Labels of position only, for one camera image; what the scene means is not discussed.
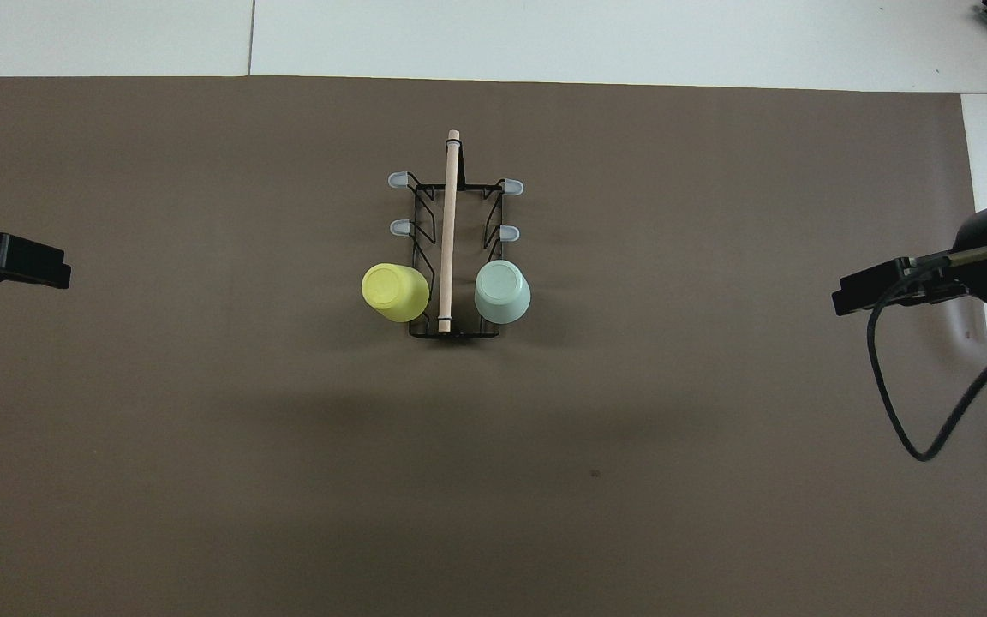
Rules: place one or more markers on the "brown table mat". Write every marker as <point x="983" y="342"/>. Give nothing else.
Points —
<point x="202" y="471"/>

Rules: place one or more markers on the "yellow plastic cup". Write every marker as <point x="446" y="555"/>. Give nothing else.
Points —
<point x="395" y="293"/>

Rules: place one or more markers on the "pale green plastic cup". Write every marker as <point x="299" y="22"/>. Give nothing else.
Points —
<point x="502" y="293"/>

